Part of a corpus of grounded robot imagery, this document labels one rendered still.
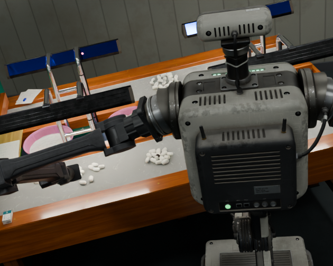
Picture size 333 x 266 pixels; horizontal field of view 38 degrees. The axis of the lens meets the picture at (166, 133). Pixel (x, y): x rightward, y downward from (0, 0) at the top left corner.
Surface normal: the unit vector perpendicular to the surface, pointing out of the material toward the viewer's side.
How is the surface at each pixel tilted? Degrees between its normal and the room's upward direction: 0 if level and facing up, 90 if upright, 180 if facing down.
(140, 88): 0
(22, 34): 90
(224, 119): 90
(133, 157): 0
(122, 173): 0
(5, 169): 48
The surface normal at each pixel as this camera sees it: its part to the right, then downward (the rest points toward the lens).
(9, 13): -0.08, 0.58
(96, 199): -0.16, -0.82
